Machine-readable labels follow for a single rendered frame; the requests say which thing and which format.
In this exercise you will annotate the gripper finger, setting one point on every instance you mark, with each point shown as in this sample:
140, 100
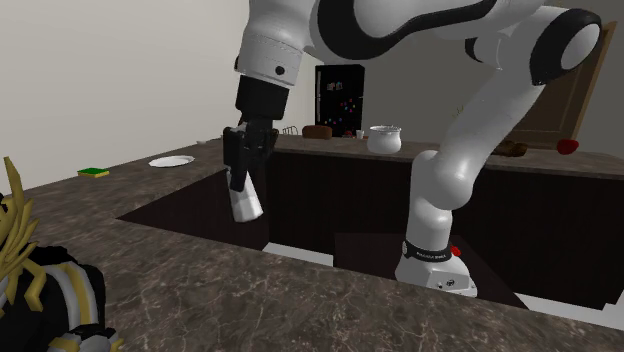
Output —
236, 156
265, 141

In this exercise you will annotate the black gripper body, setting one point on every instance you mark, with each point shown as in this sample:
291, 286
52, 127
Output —
261, 100

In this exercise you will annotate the white bottle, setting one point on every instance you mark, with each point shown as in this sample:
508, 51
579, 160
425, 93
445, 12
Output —
247, 204

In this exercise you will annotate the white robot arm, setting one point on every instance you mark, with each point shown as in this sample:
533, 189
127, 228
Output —
468, 146

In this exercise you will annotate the brown bread loaf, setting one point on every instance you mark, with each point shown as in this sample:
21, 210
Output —
317, 132

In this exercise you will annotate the white plate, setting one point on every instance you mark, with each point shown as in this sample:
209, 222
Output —
171, 161

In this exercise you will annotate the black refrigerator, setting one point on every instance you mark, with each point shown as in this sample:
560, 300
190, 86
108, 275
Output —
341, 83

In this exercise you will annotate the small white cup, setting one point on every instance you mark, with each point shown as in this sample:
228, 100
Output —
360, 134

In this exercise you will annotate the white pot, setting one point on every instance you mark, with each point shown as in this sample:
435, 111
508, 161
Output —
384, 141

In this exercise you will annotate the green and yellow sponge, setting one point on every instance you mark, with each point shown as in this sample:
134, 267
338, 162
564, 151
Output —
92, 172

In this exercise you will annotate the brown oblong bread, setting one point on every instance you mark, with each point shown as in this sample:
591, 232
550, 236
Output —
512, 149

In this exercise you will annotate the black and gold figure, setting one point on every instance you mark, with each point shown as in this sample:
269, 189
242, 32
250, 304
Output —
44, 312

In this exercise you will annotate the brown door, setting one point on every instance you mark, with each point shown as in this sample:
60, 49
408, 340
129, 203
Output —
560, 107

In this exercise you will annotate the red apple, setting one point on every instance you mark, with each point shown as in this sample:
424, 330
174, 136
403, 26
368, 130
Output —
568, 146

